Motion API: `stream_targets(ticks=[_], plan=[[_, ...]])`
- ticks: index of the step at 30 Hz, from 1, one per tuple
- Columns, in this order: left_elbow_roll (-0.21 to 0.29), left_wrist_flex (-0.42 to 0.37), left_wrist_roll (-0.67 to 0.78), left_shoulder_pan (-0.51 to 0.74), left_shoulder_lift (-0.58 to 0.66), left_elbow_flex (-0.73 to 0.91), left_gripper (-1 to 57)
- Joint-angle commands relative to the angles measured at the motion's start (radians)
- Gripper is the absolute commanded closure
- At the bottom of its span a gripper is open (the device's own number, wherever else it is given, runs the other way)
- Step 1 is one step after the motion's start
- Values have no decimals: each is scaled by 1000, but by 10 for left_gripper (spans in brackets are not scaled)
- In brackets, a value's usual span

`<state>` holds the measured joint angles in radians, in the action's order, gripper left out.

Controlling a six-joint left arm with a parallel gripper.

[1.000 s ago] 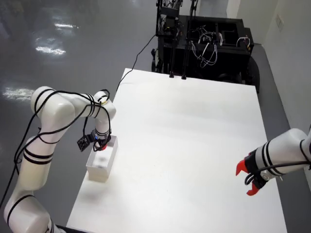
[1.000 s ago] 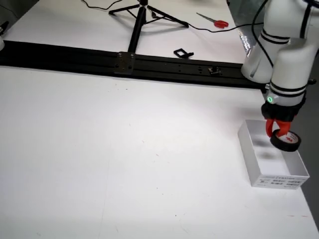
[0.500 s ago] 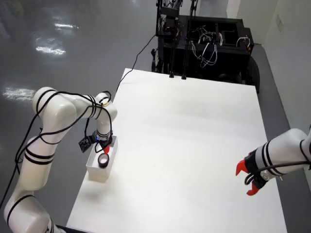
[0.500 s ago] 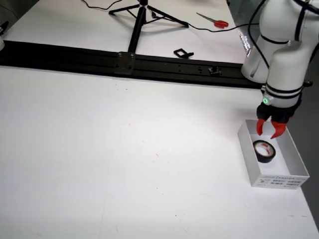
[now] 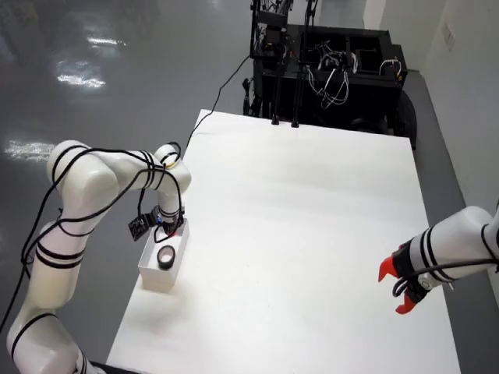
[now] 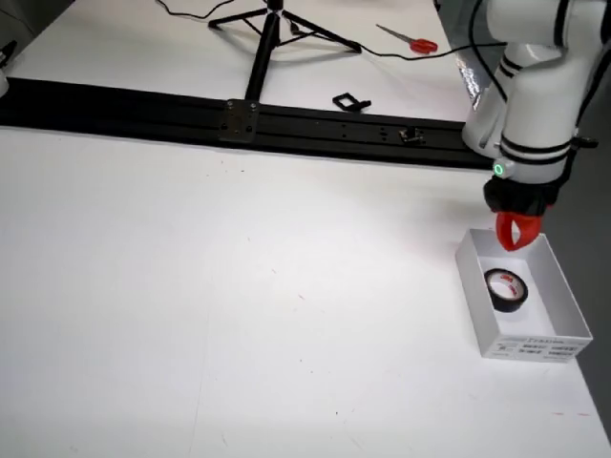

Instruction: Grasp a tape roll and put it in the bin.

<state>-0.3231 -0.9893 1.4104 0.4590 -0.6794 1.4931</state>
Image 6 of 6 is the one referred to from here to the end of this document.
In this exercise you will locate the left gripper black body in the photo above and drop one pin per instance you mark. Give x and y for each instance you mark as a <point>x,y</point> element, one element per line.
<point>520,198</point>

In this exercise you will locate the black tape roll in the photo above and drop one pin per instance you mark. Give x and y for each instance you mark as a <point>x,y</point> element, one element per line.
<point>506,305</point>

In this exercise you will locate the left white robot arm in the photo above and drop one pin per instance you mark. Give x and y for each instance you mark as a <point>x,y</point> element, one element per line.
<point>539,95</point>

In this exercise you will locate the white cardboard box bin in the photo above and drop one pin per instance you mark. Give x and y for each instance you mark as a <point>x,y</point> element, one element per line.
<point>539,350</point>

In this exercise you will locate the grey metal joint plate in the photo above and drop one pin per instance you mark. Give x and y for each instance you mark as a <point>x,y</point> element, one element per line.
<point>238,121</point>

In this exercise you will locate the black tripod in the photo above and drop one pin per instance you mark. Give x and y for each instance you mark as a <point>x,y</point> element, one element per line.
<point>262,57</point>

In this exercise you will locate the small black rail clamp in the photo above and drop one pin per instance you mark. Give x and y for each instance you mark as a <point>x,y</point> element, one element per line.
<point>411,135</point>

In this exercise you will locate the small black plastic bracket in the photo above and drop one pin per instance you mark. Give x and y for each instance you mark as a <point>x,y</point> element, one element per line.
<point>365,104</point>

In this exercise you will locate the black aluminium rail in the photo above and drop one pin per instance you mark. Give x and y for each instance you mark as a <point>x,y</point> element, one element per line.
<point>143,112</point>

